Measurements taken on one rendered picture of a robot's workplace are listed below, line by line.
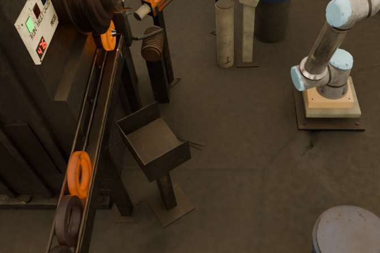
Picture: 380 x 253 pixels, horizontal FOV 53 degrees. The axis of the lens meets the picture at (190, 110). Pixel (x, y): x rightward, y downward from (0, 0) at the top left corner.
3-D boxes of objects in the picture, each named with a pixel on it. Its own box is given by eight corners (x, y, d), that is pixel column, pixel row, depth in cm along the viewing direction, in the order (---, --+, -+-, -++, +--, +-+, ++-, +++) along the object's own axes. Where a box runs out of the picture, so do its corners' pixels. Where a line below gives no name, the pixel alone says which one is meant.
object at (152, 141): (168, 236, 203) (144, 165, 148) (145, 199, 218) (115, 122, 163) (200, 216, 209) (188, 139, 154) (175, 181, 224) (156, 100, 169)
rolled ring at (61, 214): (70, 187, 136) (61, 187, 136) (59, 240, 126) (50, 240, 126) (86, 204, 152) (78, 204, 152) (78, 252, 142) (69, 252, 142)
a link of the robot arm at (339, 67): (353, 82, 225) (360, 60, 211) (325, 90, 223) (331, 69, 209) (340, 65, 234) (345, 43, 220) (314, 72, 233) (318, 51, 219)
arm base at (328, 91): (346, 77, 240) (350, 66, 232) (348, 100, 229) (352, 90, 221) (315, 75, 244) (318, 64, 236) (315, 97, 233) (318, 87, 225)
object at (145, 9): (134, 18, 223) (132, 11, 218) (144, 9, 226) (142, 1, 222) (142, 22, 220) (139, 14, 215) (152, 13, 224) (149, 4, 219)
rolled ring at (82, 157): (73, 195, 138) (64, 195, 138) (90, 201, 155) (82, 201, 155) (77, 145, 144) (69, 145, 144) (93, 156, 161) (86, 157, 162)
